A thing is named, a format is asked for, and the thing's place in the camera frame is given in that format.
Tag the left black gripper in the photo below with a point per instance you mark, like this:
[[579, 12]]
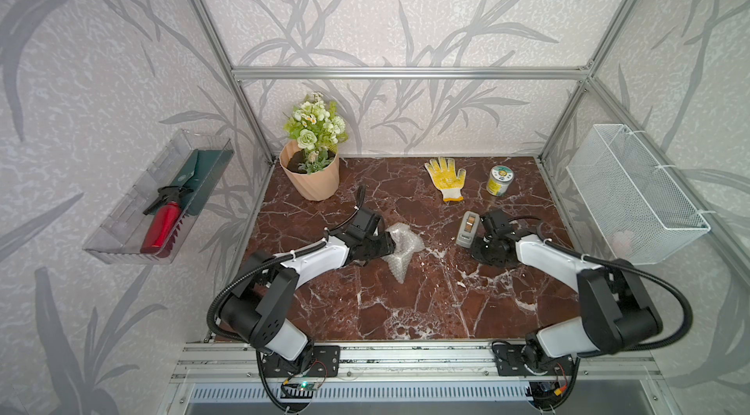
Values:
[[387, 245]]

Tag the red spray bottle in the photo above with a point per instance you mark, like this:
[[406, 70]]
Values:
[[162, 233]]

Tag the aluminium cage frame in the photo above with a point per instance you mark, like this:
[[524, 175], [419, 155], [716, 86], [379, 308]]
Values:
[[586, 76]]

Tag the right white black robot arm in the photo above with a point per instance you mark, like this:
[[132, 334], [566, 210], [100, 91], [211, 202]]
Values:
[[616, 311]]

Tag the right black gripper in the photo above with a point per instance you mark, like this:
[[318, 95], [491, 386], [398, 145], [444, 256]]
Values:
[[475, 254]]

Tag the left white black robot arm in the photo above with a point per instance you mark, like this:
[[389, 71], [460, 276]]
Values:
[[253, 307]]

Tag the beige ribbed flower pot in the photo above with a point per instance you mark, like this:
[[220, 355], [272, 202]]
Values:
[[316, 186]]

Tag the clear plastic wall bin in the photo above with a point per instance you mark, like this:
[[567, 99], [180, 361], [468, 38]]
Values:
[[118, 239]]

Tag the clear bubble wrap sheet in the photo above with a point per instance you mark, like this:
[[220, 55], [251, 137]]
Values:
[[407, 244]]

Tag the dark green trowel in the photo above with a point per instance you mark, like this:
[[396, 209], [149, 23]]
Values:
[[195, 177]]

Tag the sunflower label tin can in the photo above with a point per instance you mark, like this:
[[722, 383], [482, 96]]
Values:
[[499, 180]]

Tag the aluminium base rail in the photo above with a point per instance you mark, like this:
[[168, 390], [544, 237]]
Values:
[[400, 361]]

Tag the green white artificial flowers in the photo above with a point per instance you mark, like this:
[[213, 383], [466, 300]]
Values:
[[318, 130]]

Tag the white wire mesh basket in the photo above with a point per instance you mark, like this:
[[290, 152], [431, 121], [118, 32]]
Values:
[[637, 205]]

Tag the yellow white work glove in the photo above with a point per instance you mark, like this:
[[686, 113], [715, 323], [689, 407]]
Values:
[[447, 178]]

